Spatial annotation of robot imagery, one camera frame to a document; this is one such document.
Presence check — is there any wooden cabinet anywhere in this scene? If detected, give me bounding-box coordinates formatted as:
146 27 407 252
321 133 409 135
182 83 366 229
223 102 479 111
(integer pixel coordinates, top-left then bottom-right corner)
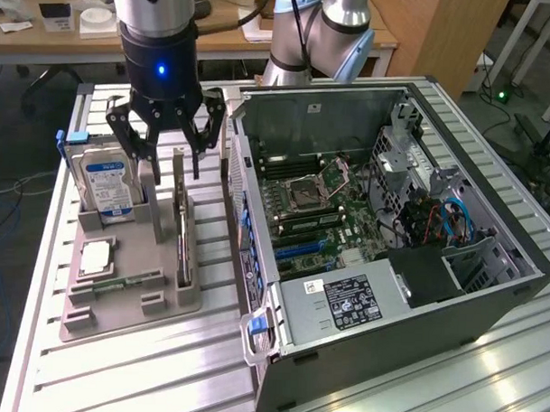
364 0 512 102

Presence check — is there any blue floor cable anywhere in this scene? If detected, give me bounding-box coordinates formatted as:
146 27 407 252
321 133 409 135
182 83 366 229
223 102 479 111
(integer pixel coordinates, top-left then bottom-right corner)
0 173 24 370

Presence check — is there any hard disk with blue rails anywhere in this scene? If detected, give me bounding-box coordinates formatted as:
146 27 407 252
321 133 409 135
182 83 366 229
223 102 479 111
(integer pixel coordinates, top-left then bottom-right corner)
51 124 146 226

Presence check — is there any grey power supply unit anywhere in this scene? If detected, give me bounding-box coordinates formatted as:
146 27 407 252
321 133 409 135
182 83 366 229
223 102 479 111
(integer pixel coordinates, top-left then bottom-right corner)
269 255 412 351

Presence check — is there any white paper stack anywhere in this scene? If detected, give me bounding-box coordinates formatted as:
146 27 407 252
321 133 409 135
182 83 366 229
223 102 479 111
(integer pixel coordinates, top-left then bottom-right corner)
239 22 276 44

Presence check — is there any metal socket cover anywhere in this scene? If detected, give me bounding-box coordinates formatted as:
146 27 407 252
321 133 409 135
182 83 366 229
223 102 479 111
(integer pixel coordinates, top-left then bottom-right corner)
318 156 352 194

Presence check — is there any metal disk bay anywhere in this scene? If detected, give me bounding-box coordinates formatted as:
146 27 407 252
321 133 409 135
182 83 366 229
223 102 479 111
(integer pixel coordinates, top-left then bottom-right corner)
367 126 442 221

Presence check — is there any black plastic shroud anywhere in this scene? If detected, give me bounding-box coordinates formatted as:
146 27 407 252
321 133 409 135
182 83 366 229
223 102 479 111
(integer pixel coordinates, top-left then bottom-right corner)
387 243 467 311

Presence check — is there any green motherboard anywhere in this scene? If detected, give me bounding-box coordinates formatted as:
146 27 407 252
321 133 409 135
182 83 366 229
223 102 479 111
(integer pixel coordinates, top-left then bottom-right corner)
243 136 396 288

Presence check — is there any wooden desk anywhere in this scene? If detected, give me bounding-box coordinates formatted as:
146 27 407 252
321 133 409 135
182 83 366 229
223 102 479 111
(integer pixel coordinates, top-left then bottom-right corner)
0 0 401 92

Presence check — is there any blue wire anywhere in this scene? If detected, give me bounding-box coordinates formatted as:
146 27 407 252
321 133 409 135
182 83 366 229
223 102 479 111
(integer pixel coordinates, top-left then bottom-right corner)
438 197 478 244

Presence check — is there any silver chipset heat sink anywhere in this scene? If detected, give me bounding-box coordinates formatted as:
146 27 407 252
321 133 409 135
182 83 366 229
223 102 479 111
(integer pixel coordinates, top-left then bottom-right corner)
342 249 368 268

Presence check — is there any grey parts rack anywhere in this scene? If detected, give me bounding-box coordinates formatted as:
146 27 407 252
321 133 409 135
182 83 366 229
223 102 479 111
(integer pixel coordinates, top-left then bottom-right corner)
60 155 210 349

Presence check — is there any black office chair base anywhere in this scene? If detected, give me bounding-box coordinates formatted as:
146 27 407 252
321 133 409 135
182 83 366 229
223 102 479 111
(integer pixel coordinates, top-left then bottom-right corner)
15 61 127 116

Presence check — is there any small white paper slip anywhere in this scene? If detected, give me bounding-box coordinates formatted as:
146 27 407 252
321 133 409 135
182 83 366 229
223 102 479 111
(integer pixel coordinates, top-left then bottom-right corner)
0 19 33 33

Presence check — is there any red wire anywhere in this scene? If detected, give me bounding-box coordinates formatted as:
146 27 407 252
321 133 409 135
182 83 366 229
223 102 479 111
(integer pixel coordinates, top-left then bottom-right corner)
427 205 440 243

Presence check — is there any CPU socket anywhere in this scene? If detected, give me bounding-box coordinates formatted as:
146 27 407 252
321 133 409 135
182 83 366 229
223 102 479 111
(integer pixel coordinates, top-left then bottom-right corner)
285 173 325 213

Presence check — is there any black graphics card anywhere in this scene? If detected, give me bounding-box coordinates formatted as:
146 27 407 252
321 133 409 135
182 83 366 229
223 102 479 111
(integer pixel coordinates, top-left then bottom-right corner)
166 146 201 289

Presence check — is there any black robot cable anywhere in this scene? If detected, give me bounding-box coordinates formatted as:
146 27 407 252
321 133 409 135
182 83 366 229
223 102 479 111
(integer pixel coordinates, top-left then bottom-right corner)
192 0 276 38

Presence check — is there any green RAM stick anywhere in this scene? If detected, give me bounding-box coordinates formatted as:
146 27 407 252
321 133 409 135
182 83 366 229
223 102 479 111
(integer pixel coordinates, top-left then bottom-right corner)
93 274 147 295

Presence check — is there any white round-hole box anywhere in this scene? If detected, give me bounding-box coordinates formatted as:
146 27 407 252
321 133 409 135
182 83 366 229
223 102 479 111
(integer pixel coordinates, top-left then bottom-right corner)
79 6 119 42

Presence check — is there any white box with black top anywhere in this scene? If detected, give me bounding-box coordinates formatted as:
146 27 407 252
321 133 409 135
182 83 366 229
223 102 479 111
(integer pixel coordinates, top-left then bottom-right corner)
36 2 78 33

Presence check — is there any black open PC case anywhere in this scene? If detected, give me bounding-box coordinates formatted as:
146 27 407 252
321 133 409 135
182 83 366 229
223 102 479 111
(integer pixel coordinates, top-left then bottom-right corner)
208 75 550 412

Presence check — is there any silver CPU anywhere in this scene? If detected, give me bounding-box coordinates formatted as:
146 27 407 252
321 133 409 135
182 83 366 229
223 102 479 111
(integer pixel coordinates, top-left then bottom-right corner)
80 240 115 276

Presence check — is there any blue expansion slot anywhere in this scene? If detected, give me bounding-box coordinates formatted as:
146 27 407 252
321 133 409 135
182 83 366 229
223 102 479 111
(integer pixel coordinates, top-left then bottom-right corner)
272 240 324 264

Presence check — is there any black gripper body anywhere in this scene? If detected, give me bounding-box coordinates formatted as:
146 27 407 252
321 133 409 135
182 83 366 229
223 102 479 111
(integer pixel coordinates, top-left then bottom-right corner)
114 19 206 108

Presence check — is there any black floor stand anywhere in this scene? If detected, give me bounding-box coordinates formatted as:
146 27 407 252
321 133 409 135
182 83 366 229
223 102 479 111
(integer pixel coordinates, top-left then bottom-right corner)
509 112 550 199

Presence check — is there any white desk frame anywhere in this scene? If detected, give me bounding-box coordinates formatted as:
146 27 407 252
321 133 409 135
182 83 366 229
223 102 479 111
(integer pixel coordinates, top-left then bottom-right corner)
483 0 550 122

